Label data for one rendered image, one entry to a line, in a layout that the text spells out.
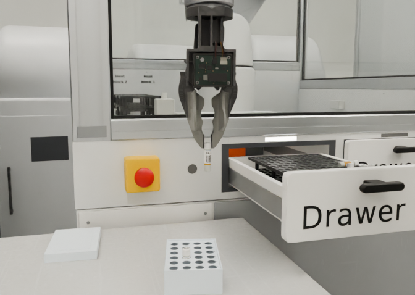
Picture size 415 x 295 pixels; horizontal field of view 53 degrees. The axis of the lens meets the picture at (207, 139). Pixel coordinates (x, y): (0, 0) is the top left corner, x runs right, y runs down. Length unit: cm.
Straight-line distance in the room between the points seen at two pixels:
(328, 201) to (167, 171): 39
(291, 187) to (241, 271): 16
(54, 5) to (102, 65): 329
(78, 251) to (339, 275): 68
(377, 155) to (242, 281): 57
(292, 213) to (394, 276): 66
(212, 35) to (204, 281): 36
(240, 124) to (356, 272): 51
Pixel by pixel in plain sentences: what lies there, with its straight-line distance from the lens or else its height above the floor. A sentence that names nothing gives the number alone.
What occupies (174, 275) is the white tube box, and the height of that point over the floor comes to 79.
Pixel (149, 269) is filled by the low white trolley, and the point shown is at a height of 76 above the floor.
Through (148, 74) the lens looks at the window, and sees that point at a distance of 93.
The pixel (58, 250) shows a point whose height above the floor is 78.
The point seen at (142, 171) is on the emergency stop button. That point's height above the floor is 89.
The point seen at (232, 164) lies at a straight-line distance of 95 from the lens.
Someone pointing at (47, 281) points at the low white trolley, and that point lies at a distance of 73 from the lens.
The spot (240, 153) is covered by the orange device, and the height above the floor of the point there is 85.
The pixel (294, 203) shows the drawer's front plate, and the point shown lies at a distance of 66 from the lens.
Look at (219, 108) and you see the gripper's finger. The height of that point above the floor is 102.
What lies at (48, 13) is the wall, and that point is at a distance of 418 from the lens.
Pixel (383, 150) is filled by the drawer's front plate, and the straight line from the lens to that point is 114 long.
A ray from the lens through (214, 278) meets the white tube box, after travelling 64.
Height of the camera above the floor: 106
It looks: 7 degrees down
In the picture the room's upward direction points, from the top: straight up
